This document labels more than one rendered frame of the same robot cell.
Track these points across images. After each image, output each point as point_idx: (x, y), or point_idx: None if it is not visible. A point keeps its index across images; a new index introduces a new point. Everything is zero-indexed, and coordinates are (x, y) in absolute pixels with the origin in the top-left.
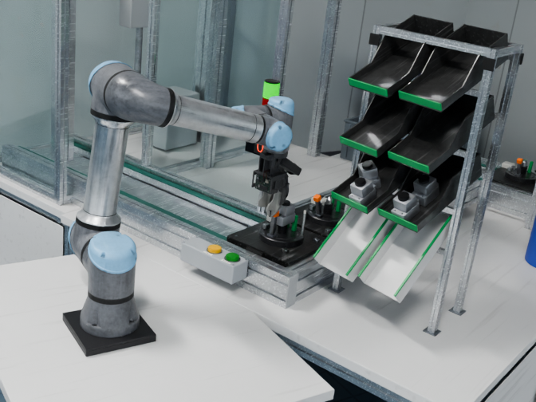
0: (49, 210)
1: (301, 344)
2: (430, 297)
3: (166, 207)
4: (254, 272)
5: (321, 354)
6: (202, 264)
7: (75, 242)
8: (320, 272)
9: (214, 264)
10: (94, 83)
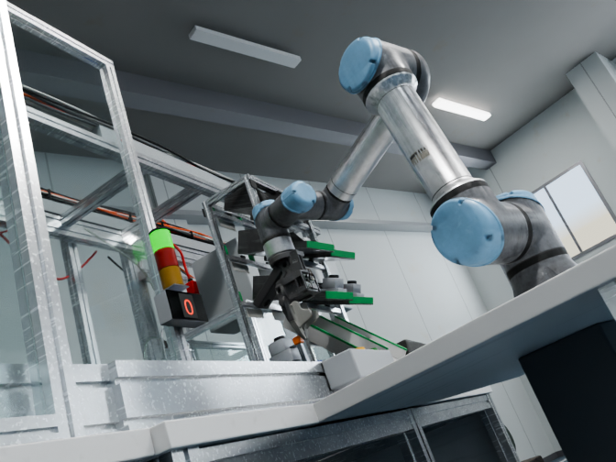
0: (89, 457)
1: (451, 397)
2: None
3: None
4: None
5: (458, 396)
6: (376, 366)
7: (503, 208)
8: None
9: (381, 358)
10: (390, 46)
